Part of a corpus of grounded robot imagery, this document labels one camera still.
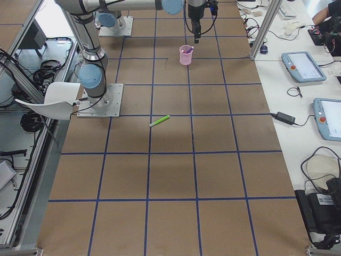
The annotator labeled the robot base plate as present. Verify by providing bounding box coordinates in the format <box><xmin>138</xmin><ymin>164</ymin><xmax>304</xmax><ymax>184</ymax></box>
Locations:
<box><xmin>76</xmin><ymin>84</ymin><xmax>124</xmax><ymax>118</ymax></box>

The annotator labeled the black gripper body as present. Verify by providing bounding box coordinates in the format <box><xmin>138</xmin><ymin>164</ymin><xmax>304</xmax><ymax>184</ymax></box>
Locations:
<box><xmin>191</xmin><ymin>19</ymin><xmax>201</xmax><ymax>39</ymax></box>

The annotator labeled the black power adapter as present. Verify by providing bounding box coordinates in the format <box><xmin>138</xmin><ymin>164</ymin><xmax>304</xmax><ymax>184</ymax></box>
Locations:
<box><xmin>270</xmin><ymin>112</ymin><xmax>295</xmax><ymax>125</ymax></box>

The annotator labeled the black cable bundle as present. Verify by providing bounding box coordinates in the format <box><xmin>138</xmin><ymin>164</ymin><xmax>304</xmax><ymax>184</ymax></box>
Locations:
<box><xmin>31</xmin><ymin>60</ymin><xmax>63</xmax><ymax>86</ymax></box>

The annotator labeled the blue teach pendant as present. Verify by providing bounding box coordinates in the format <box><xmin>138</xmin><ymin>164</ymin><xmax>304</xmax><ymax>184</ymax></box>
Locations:
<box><xmin>281</xmin><ymin>51</ymin><xmax>327</xmax><ymax>83</ymax></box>
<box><xmin>313</xmin><ymin>98</ymin><xmax>340</xmax><ymax>141</ymax></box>

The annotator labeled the aluminium frame post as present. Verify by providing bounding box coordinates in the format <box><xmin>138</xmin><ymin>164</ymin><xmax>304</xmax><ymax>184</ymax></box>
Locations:
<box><xmin>249</xmin><ymin>0</ymin><xmax>282</xmax><ymax>61</ymax></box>

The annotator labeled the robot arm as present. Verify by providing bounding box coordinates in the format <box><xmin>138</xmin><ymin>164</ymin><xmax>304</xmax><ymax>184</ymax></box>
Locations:
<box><xmin>56</xmin><ymin>1</ymin><xmax>183</xmax><ymax>109</ymax></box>
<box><xmin>184</xmin><ymin>0</ymin><xmax>218</xmax><ymax>44</ymax></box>

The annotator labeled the pink mesh cup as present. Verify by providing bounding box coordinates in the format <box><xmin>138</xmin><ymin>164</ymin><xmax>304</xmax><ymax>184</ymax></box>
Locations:
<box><xmin>179</xmin><ymin>45</ymin><xmax>193</xmax><ymax>66</ymax></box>

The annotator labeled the green pen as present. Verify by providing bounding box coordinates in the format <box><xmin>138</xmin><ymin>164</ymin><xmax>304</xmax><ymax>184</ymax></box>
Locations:
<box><xmin>149</xmin><ymin>115</ymin><xmax>170</xmax><ymax>127</ymax></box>

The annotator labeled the white chair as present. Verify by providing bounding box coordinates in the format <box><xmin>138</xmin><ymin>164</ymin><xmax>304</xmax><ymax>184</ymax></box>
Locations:
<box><xmin>15</xmin><ymin>82</ymin><xmax>80</xmax><ymax>120</ymax></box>

